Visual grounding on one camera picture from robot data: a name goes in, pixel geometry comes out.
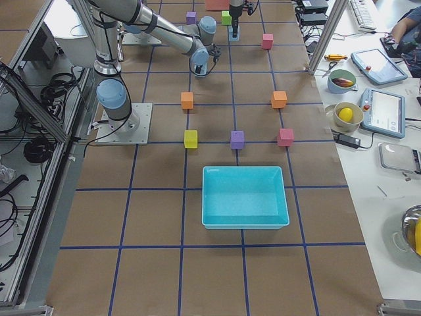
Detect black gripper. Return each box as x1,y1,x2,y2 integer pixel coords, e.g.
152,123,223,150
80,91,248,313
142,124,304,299
229,0,257,38
193,44,221,74

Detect light blue block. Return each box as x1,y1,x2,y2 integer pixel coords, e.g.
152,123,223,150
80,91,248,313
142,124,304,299
193,71,208,78

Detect green block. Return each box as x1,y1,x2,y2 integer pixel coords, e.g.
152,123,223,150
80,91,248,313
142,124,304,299
221,11,232,26

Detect pink plastic tray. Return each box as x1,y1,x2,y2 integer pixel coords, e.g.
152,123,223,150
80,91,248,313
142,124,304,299
205,0,230,11

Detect pink block left near desk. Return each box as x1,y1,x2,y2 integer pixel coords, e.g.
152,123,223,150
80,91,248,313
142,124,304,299
261,34,274,50

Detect pink block desk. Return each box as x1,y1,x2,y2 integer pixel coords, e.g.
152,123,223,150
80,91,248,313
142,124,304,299
261,34,274,50
277,128,295,147

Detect purple block left side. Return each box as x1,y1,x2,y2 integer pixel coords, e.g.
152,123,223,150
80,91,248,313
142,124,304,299
186,11,197,25

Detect purple block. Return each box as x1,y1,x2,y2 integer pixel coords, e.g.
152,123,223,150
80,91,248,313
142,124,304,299
230,130,245,149
186,11,197,25

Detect orange block near base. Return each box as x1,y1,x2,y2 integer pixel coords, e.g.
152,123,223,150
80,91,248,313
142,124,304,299
180,92,194,110

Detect orange block near desk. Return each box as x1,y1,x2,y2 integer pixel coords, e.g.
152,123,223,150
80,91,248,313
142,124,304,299
271,91,287,109

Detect yellow block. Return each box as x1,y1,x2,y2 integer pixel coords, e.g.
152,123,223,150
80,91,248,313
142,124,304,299
184,130,198,149

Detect purple block right side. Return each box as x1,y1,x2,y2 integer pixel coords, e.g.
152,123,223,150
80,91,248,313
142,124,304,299
230,130,245,149

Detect yellow tool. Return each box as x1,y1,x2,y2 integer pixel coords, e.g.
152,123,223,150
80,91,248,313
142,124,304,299
324,54,348,61

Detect scissors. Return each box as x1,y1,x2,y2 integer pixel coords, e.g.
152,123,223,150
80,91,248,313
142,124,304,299
322,61,338,78

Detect pink block right near desk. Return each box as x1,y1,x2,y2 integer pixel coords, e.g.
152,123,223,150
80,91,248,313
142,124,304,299
277,128,295,147

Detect blue bowl with fruit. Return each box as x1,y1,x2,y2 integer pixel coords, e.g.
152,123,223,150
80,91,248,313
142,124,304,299
327,69,357,94

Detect white keyboard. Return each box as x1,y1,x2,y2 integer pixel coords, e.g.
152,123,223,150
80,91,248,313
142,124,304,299
348,0,377,31

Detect teach pendant far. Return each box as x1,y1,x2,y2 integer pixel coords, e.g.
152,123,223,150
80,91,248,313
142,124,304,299
351,49,408,85

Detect teach pendant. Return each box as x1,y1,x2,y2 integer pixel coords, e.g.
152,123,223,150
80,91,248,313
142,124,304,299
360,88,406,139
351,49,408,85

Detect yellow lemon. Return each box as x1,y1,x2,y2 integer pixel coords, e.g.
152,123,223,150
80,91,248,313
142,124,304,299
337,107,353,122

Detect cyan plastic tray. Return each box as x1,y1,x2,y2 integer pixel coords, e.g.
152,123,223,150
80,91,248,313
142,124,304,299
202,166,289,230

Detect beige bowl with lemon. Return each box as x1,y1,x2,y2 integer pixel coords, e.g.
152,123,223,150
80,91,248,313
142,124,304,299
333,102,364,132

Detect black power adapter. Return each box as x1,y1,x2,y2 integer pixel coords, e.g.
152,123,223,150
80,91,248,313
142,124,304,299
334,133,360,149

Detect person at desk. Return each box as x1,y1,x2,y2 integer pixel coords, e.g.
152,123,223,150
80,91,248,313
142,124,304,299
391,7,420,44

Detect teach pendant near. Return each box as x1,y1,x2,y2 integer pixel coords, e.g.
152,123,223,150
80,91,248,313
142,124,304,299
360,88,406,139

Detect kitchen scale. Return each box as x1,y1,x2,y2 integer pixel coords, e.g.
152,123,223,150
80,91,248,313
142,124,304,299
379,142,420,174

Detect steel bowl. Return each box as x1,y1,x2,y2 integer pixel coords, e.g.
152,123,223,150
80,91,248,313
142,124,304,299
392,205,420,259

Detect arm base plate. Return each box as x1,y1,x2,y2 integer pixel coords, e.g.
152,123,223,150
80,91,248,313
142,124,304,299
95,103,153,145
122,31,162,46

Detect aluminium frame post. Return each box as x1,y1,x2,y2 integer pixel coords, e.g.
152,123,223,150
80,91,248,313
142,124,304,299
308,0,347,75

